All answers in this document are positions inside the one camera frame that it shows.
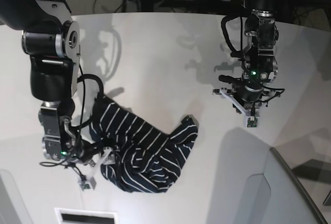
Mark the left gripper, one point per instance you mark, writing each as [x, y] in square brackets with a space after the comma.
[248, 94]

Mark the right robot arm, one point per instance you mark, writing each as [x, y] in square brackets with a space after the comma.
[51, 38]

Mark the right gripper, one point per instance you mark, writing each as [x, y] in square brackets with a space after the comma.
[86, 151]

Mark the grey monitor edge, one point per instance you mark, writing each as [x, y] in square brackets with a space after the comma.
[289, 200]

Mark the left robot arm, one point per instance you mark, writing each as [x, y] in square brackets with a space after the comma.
[257, 59]

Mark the navy white striped t-shirt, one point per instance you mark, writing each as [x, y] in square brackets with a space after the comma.
[145, 158]

